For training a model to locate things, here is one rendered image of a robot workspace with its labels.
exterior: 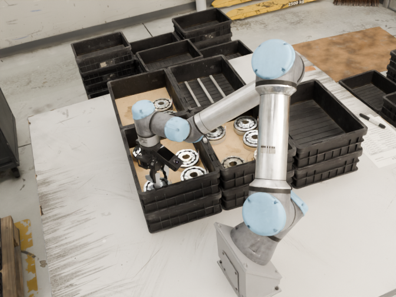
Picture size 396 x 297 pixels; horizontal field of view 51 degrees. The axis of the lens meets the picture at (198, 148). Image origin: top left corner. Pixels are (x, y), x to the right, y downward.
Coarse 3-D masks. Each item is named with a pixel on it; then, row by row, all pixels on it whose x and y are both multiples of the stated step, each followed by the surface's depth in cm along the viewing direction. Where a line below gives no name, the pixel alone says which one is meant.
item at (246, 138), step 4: (248, 132) 173; (252, 132) 173; (256, 132) 173; (244, 136) 171; (248, 136) 171; (244, 140) 169; (248, 140) 169; (248, 144) 167; (252, 144) 167; (256, 144) 167
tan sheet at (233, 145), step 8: (232, 128) 181; (232, 136) 177; (240, 136) 176; (216, 144) 174; (224, 144) 173; (232, 144) 173; (240, 144) 172; (216, 152) 170; (224, 152) 170; (232, 152) 169; (240, 152) 169; (248, 152) 168; (248, 160) 165
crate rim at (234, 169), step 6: (204, 108) 177; (192, 114) 174; (288, 138) 157; (210, 144) 159; (210, 150) 156; (288, 150) 152; (294, 150) 152; (216, 156) 154; (288, 156) 153; (216, 162) 151; (246, 162) 150; (252, 162) 150; (222, 168) 149; (228, 168) 148; (234, 168) 148; (240, 168) 149; (246, 168) 150; (222, 174) 149; (228, 174) 149
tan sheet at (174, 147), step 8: (168, 144) 177; (176, 144) 176; (184, 144) 176; (192, 144) 175; (176, 152) 172; (200, 160) 167; (136, 168) 167; (144, 176) 163; (160, 176) 162; (176, 176) 162
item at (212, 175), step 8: (128, 128) 171; (128, 152) 160; (208, 152) 156; (128, 160) 156; (216, 168) 149; (136, 176) 150; (200, 176) 147; (208, 176) 146; (216, 176) 148; (136, 184) 146; (168, 184) 145; (176, 184) 144; (184, 184) 145; (192, 184) 146; (144, 192) 143; (152, 192) 143; (160, 192) 144; (168, 192) 145
